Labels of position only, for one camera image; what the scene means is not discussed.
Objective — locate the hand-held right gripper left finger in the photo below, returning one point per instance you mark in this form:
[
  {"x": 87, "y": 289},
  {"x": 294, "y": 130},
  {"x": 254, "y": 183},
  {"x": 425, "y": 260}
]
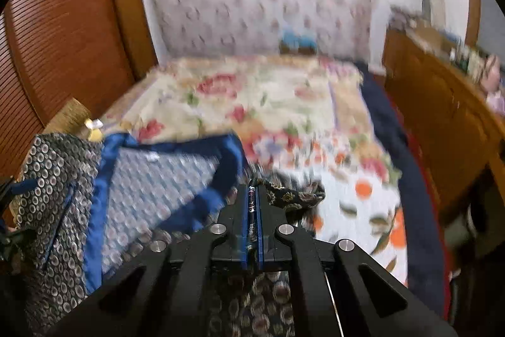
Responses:
[{"x": 248, "y": 230}]

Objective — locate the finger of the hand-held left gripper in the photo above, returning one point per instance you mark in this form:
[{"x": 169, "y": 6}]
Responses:
[{"x": 27, "y": 185}]

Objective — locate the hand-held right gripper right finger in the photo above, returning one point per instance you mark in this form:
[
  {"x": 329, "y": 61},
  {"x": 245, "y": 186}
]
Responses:
[{"x": 261, "y": 230}]

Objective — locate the navy medallion print garment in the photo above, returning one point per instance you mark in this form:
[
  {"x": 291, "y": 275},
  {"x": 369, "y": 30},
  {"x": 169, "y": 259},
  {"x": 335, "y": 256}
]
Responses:
[{"x": 59, "y": 183}]

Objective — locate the tan embroidered pillow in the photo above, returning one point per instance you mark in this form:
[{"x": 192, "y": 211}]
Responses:
[{"x": 67, "y": 116}]

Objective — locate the orange fruit print bed sheet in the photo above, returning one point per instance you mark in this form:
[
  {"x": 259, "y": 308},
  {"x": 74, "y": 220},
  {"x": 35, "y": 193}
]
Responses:
[{"x": 355, "y": 210}]

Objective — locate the floral blanket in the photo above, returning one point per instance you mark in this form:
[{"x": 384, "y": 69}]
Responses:
[{"x": 256, "y": 104}]

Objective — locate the louvered wooden door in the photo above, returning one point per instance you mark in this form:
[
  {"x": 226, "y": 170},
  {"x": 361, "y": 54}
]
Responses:
[{"x": 67, "y": 45}]

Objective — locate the navy blanket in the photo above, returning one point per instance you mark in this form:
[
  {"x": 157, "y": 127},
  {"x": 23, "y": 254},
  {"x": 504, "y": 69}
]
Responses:
[{"x": 410, "y": 195}]

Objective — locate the wooden cabinet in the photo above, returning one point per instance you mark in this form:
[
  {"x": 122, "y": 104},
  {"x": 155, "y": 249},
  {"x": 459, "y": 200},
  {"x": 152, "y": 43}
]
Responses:
[{"x": 434, "y": 104}]

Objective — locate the group of small bottles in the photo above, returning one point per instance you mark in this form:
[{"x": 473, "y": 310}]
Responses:
[{"x": 465, "y": 60}]

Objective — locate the pink kettle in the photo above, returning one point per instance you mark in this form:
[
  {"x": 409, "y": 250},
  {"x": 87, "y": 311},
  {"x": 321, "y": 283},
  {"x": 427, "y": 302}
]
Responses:
[{"x": 493, "y": 80}]

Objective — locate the grey window blind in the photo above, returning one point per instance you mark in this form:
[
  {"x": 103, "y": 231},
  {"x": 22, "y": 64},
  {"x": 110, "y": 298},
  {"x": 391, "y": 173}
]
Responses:
[{"x": 493, "y": 17}]

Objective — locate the wooden window frame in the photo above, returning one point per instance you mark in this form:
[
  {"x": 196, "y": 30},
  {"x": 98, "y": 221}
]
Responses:
[{"x": 472, "y": 1}]

